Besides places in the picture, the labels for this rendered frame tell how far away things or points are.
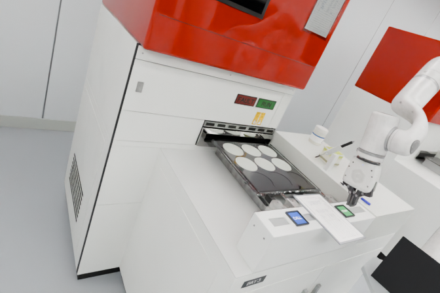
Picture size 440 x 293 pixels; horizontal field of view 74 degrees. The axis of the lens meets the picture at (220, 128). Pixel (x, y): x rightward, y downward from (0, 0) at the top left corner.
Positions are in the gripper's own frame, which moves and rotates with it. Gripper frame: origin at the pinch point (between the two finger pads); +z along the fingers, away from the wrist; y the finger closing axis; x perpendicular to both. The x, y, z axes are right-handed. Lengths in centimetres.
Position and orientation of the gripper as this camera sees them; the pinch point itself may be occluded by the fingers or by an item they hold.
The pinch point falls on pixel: (352, 200)
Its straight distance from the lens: 113.8
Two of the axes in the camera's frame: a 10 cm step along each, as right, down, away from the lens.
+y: 5.3, 3.2, -7.8
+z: -2.6, 9.4, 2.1
